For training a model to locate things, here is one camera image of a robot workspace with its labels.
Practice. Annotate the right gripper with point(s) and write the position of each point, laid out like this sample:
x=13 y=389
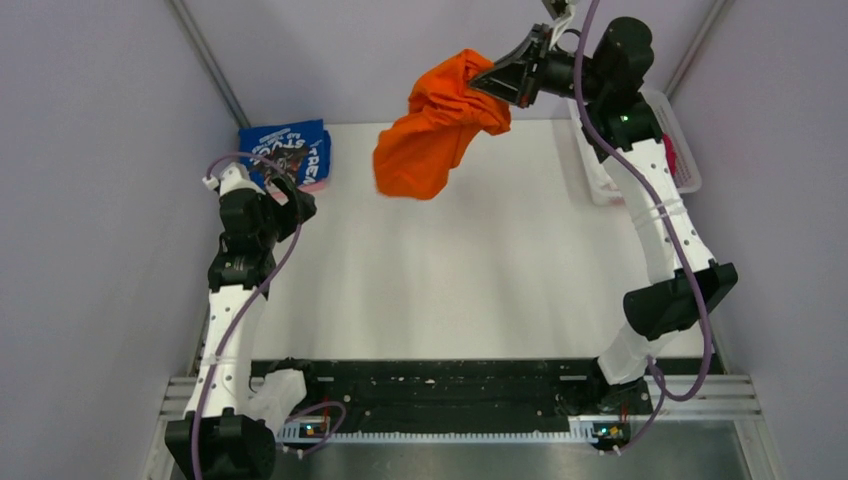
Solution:
x=510 y=80

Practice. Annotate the magenta t-shirt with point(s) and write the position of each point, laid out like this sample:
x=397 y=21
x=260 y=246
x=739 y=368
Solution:
x=670 y=153

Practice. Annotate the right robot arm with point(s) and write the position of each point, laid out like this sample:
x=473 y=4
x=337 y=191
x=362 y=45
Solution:
x=686 y=282

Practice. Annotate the folded blue printed t-shirt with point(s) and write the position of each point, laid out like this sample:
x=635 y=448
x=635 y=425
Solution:
x=302 y=149

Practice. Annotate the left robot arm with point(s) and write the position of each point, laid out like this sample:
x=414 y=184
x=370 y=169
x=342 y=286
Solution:
x=227 y=429

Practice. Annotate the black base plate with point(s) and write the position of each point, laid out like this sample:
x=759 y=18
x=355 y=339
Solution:
x=461 y=396

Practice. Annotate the aluminium frame rail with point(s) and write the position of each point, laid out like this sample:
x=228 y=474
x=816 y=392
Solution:
x=722 y=398

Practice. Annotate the folded pink t-shirt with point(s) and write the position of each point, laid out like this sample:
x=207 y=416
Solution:
x=314 y=187

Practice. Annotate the orange t-shirt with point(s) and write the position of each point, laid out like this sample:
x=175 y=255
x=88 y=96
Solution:
x=415 y=156

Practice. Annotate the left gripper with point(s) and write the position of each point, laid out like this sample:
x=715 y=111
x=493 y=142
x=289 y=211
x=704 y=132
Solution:
x=299 y=207

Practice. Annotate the white plastic basket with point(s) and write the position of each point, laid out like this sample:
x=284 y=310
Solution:
x=687 y=178

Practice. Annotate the white slotted cable duct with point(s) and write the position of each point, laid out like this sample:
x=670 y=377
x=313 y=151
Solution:
x=308 y=433

